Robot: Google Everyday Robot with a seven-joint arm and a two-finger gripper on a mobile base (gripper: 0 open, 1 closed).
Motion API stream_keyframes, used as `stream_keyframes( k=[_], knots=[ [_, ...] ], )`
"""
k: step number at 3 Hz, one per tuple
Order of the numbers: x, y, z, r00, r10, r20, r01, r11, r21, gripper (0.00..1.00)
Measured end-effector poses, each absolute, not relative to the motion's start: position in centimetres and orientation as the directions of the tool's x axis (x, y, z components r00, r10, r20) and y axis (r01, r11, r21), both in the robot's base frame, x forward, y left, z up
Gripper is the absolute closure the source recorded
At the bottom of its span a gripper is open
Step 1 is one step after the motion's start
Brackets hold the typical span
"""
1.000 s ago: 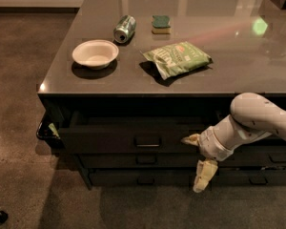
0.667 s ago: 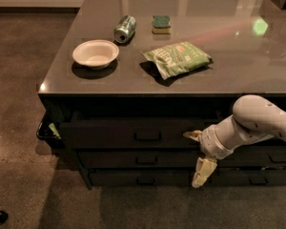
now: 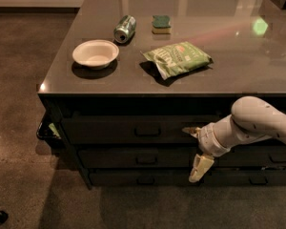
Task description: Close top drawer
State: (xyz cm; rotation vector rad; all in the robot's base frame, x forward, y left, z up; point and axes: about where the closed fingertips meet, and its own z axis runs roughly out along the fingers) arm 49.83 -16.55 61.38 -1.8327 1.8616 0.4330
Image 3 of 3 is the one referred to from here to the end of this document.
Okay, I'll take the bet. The grey top drawer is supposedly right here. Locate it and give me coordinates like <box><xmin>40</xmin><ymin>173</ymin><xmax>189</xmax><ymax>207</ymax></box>
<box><xmin>59</xmin><ymin>114</ymin><xmax>219</xmax><ymax>144</ymax></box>

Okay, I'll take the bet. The dark middle drawer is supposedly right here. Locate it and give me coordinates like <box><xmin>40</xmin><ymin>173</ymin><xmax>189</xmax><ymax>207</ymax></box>
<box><xmin>78</xmin><ymin>146</ymin><xmax>196</xmax><ymax>168</ymax></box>

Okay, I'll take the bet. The green chip bag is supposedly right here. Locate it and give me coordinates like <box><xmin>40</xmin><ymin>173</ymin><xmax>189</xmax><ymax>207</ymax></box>
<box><xmin>143</xmin><ymin>41</ymin><xmax>213</xmax><ymax>80</ymax></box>

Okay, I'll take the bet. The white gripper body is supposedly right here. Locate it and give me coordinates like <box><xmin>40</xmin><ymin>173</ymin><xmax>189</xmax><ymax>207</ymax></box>
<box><xmin>197</xmin><ymin>122</ymin><xmax>231</xmax><ymax>157</ymax></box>

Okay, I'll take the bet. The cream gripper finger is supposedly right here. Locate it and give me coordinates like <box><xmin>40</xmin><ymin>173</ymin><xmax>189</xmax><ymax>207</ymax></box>
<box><xmin>182</xmin><ymin>127</ymin><xmax>200</xmax><ymax>138</ymax></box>
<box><xmin>189</xmin><ymin>154</ymin><xmax>215</xmax><ymax>183</ymax></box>

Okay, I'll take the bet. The green and yellow sponge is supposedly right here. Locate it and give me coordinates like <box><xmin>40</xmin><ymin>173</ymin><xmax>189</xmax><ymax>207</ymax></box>
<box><xmin>152</xmin><ymin>15</ymin><xmax>171</xmax><ymax>34</ymax></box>

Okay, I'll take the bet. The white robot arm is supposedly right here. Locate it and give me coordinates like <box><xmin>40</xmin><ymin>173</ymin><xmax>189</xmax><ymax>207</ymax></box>
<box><xmin>182</xmin><ymin>96</ymin><xmax>286</xmax><ymax>183</ymax></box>

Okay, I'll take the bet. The white paper bowl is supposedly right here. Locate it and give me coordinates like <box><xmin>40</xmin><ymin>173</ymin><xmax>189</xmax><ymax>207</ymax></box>
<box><xmin>72</xmin><ymin>40</ymin><xmax>119</xmax><ymax>69</ymax></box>

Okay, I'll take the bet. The dark bottom drawer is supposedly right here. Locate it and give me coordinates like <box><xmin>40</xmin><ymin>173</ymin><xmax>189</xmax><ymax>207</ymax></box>
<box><xmin>90</xmin><ymin>169</ymin><xmax>190</xmax><ymax>186</ymax></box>

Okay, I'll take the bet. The black bin beside cabinet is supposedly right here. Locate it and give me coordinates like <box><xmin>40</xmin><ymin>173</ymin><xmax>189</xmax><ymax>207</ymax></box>
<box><xmin>36</xmin><ymin>113</ymin><xmax>60</xmax><ymax>141</ymax></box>

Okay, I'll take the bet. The dark counter cabinet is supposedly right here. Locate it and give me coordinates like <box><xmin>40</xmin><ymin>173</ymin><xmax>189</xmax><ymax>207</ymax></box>
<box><xmin>38</xmin><ymin>0</ymin><xmax>286</xmax><ymax>187</ymax></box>

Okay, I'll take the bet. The dark drawer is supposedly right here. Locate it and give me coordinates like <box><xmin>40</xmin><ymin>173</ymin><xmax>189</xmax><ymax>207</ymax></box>
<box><xmin>78</xmin><ymin>146</ymin><xmax>196</xmax><ymax>168</ymax></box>
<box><xmin>90</xmin><ymin>169</ymin><xmax>190</xmax><ymax>186</ymax></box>

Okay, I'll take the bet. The metal top drawer handle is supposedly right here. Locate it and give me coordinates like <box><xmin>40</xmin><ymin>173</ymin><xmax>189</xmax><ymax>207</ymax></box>
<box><xmin>134</xmin><ymin>127</ymin><xmax>161</xmax><ymax>137</ymax></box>

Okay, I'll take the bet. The green soda can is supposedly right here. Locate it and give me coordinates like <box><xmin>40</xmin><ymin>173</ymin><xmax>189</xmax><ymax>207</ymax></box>
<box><xmin>113</xmin><ymin>15</ymin><xmax>136</xmax><ymax>44</ymax></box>

